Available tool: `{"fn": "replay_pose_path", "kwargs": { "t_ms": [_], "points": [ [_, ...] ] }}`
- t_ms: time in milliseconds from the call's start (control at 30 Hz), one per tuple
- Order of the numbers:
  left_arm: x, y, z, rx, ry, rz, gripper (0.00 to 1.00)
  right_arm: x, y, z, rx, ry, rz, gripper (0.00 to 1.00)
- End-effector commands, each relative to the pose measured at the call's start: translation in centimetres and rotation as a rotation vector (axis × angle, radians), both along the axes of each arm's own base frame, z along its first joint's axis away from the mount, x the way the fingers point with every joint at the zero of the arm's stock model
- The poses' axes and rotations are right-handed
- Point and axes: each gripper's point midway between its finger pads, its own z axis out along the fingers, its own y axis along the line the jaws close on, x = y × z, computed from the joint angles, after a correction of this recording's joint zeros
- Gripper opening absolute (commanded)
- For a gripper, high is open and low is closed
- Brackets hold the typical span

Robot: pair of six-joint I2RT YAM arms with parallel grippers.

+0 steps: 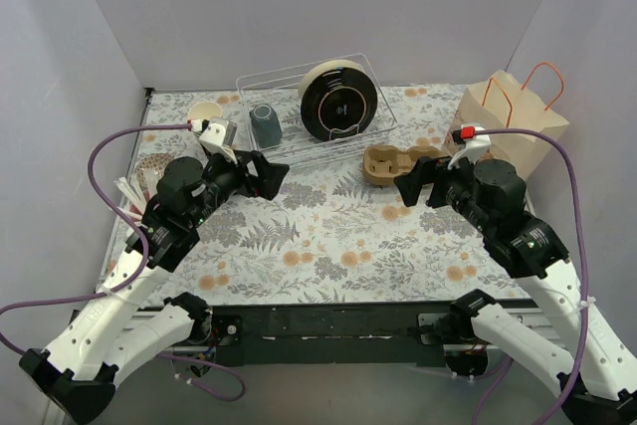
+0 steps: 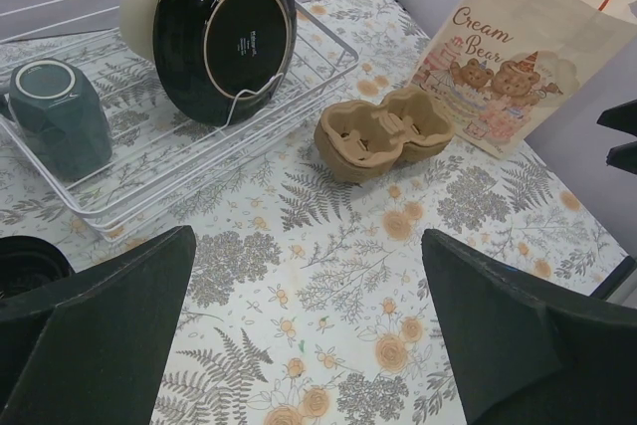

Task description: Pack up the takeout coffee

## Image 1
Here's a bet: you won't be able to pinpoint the stack of paper cups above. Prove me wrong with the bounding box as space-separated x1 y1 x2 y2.
187 101 223 132

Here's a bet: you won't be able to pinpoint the paper takeout bag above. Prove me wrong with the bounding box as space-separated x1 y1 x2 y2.
442 70 569 179

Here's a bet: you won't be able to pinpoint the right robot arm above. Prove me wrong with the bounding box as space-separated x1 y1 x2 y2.
394 156 636 424

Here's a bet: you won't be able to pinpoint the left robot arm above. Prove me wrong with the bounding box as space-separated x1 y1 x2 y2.
19 151 290 424

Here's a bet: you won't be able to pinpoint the cardboard cup carrier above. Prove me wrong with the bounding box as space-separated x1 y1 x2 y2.
362 144 442 187

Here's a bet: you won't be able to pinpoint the teal ceramic cup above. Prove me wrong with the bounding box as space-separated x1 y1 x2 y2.
249 104 283 148

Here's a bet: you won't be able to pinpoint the patterned small bowl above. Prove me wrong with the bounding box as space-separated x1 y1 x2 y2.
133 153 173 192

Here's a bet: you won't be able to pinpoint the floral table mat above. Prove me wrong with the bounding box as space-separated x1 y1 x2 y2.
133 84 528 309

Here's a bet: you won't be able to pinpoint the white wrapped straws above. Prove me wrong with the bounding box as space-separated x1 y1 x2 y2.
113 177 149 226

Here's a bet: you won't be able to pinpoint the black round plate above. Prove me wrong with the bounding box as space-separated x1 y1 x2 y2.
300 68 378 141

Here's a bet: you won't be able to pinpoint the cream plate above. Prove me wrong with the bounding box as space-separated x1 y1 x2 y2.
298 59 364 99

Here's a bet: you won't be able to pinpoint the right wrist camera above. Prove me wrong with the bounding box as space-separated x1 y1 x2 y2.
447 123 492 170

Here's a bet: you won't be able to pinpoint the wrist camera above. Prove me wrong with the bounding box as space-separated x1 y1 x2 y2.
198 117 237 163
447 123 492 170

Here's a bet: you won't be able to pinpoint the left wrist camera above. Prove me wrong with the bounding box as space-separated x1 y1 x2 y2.
198 117 237 163

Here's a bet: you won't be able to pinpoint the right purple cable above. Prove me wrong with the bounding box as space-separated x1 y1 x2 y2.
470 126 593 425

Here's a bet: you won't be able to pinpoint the clear wire dish rack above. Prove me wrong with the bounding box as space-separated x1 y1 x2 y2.
236 53 398 168

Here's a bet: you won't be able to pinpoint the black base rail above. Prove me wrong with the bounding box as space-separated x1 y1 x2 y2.
153 301 514 366

